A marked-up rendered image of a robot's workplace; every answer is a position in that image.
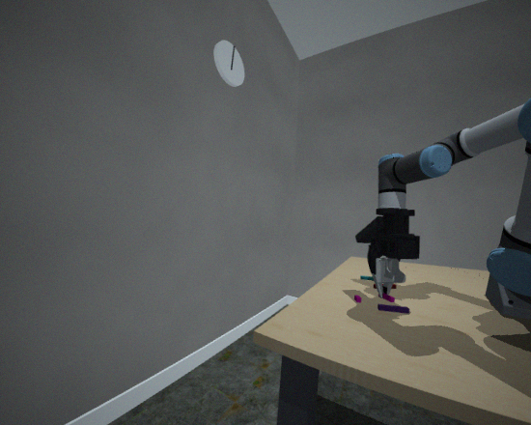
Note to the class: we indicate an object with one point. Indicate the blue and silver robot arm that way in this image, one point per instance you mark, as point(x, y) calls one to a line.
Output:
point(510, 263)

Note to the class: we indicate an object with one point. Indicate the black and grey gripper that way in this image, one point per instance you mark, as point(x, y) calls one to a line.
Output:
point(382, 244)

